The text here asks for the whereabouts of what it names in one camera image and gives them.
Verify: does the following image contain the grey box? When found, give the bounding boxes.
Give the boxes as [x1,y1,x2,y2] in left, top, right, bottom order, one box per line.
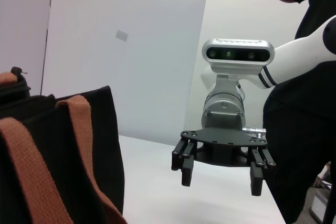
[309,189,332,222]

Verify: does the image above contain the person in black clothes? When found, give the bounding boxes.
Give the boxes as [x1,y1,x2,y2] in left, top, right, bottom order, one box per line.
[262,0,336,224]

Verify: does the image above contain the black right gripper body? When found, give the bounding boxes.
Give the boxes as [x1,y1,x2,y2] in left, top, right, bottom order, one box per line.
[180,126,269,168]

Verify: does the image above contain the black canvas bag brown handles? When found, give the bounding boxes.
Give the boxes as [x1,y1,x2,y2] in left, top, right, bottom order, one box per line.
[0,66,124,224]

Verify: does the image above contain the black chair leg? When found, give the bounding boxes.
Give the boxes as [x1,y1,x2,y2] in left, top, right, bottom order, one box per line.
[322,182,336,224]

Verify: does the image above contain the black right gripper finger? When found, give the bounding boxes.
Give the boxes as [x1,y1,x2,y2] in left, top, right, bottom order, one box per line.
[171,138,198,187]
[246,146,277,197]

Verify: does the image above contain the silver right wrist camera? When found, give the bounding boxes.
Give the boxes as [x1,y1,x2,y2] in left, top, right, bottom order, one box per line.
[201,38,276,76]

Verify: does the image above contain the grey tape patch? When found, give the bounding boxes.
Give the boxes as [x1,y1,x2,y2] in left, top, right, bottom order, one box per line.
[115,29,130,42]

